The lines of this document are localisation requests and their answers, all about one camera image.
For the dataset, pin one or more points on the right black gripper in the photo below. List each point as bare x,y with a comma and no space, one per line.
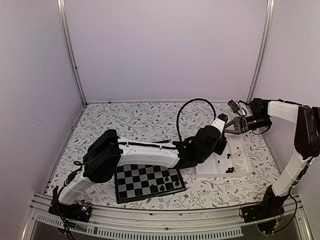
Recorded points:
240,125

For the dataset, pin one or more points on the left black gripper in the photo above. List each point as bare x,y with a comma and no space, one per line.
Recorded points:
221,149

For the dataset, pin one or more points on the black chess bishop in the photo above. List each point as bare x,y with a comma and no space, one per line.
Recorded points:
138,192

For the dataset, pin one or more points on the black and white chessboard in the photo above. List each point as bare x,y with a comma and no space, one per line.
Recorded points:
127,178

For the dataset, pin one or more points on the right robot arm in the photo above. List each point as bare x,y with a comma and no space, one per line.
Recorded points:
306,141

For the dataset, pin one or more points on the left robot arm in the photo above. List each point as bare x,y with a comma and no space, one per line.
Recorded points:
110,151

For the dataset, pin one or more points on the white plastic compartment tray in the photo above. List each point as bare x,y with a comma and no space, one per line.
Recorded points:
219,166

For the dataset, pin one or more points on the right aluminium frame post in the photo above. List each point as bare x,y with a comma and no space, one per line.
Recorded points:
268,19

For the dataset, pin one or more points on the aluminium frame post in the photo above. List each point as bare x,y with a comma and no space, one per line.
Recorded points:
268,19
61,6

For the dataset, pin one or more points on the aluminium front rail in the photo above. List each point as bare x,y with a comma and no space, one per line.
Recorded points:
223,223

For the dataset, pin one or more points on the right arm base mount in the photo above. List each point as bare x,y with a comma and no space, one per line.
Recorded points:
262,212

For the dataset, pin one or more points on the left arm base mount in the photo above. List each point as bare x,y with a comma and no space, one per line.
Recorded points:
79,211

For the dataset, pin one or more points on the left aluminium frame post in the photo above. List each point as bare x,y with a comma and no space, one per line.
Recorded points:
61,6

